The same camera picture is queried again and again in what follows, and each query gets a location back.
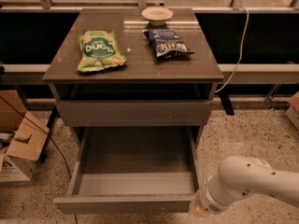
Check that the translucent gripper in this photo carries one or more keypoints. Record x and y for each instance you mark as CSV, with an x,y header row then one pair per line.
x,y
207,202

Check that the grey bottom drawer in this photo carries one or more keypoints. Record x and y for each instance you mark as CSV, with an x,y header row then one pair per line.
x,y
133,170

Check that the grey drawer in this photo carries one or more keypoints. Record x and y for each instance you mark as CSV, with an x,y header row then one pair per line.
x,y
133,113
133,170

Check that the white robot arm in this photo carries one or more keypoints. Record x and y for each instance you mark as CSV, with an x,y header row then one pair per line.
x,y
240,177

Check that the grey middle drawer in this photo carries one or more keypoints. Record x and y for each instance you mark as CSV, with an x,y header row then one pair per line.
x,y
133,113

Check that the grey drawer cabinet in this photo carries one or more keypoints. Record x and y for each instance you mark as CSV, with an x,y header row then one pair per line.
x,y
144,77

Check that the cardboard box at right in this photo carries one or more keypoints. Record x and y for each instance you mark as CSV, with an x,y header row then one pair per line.
x,y
293,111

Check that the blue kettle chips bag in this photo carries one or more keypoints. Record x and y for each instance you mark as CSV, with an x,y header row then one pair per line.
x,y
166,43

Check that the green snack bag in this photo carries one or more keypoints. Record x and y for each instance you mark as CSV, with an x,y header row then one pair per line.
x,y
100,51

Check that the open cardboard box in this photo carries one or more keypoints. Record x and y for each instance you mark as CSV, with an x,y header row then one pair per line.
x,y
23,137

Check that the beige bowl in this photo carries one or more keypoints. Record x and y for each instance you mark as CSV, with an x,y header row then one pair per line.
x,y
157,15

